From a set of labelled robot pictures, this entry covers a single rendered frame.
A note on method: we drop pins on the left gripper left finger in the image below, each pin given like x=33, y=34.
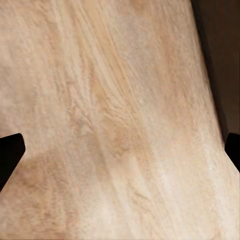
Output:
x=12, y=149

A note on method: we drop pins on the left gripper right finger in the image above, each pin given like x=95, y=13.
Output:
x=232, y=148

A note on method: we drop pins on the cabinet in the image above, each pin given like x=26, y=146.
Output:
x=218, y=24

